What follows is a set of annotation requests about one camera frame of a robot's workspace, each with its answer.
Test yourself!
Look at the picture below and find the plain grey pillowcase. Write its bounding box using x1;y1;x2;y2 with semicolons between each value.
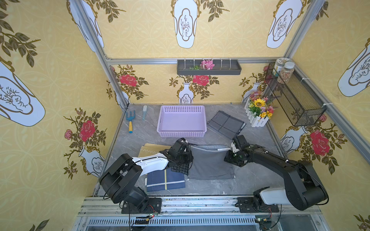
188;145;235;180

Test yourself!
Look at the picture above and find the purple perforated plastic basket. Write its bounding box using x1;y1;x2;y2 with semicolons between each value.
157;105;207;138

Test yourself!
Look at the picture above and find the black white grid pillowcase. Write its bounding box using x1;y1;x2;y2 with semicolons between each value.
171;164;190;176

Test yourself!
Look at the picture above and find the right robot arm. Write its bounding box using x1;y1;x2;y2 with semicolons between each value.
224;135;329;211

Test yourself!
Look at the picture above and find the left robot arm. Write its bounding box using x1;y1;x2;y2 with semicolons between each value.
99;138;193;212

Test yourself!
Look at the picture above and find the navy blue striped pillowcase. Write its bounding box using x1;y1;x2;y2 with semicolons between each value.
145;168;186;192

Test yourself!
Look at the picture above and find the tan zigzag pillowcase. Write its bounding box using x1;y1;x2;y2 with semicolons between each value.
138;143;171;157

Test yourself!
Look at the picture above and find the white picket flower planter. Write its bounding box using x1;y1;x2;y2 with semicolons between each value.
244;90;274;128

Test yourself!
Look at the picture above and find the light blue brush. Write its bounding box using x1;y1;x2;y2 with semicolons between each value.
142;105;147;121

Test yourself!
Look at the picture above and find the blue yellow garden fork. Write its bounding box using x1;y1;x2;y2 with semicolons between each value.
126;110;135;133

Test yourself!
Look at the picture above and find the pink artificial flower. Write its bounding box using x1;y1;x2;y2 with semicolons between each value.
200;60;215;70

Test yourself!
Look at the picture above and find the glass jar with beans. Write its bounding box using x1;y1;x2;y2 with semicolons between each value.
277;62;295;84

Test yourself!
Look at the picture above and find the glass jar white lid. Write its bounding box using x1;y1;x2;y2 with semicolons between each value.
272;57;291;77

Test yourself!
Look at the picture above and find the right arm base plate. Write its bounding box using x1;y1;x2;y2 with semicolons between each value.
235;197;280;213

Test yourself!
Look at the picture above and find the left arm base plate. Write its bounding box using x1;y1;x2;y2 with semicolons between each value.
121;197;162;215

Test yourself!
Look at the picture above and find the black wire mesh basket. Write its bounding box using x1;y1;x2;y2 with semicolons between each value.
265;63;327;127

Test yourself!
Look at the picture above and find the grey wall shelf tray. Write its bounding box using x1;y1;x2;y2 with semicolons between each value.
177;59;242;76

